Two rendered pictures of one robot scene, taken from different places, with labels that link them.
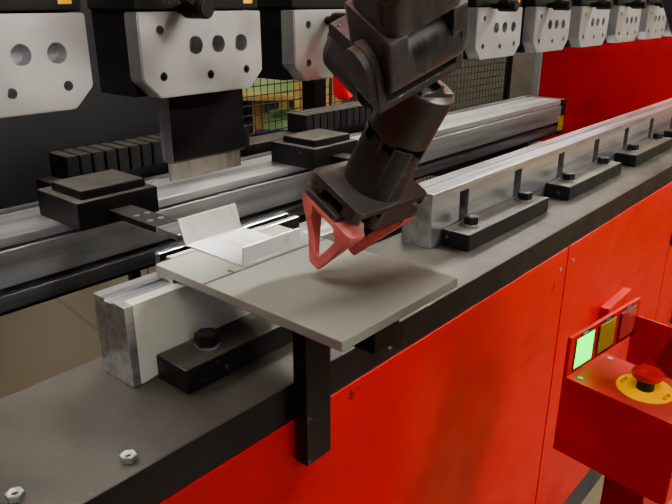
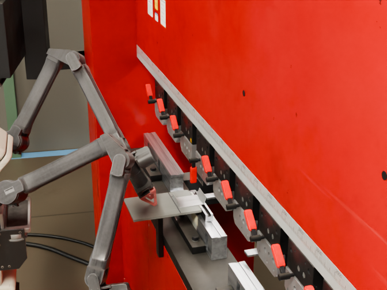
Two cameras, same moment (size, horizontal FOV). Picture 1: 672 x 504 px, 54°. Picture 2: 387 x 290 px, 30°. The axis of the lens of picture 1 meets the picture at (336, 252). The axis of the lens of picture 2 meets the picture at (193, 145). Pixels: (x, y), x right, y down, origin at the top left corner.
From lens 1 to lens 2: 3.03 m
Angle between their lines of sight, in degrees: 108
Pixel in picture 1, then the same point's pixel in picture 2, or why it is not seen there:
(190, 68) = (183, 148)
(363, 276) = (149, 209)
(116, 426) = not seen: hidden behind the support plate
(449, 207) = (233, 280)
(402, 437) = not seen: outside the picture
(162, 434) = not seen: hidden behind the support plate
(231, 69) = (188, 155)
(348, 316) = (132, 202)
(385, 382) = (172, 269)
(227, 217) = (203, 198)
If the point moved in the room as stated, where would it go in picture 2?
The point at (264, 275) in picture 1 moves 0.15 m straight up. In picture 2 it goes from (164, 199) to (163, 164)
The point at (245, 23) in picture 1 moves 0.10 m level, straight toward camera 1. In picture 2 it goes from (189, 146) to (165, 141)
